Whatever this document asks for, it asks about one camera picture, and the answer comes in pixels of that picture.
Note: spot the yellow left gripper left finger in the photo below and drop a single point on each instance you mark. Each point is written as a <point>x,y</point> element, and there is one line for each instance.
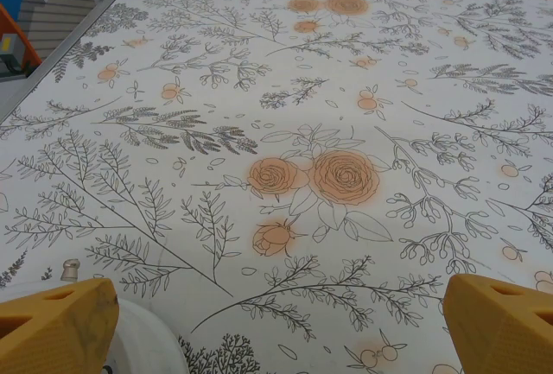
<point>52,331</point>

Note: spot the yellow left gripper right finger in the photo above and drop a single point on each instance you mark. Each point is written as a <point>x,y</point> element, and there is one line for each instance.
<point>501,331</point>

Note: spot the white round clock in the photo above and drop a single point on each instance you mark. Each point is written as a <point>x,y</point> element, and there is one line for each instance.
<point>147,339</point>

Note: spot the floral tablecloth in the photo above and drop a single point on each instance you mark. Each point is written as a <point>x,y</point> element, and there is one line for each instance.
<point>276,89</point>

